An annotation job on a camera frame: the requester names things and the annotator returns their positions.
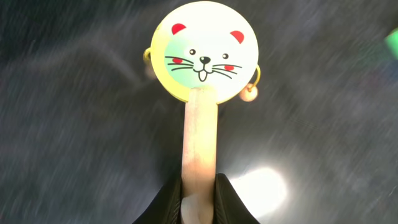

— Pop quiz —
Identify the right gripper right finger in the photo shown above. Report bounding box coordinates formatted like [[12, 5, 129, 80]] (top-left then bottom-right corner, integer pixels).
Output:
[[213, 172, 261, 224]]

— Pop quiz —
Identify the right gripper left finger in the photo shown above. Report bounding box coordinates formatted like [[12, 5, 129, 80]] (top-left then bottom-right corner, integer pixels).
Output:
[[132, 173, 183, 224]]

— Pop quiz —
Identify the yellow cat face rattle drum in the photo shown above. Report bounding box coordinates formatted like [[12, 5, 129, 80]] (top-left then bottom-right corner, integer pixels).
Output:
[[142, 1, 262, 224]]

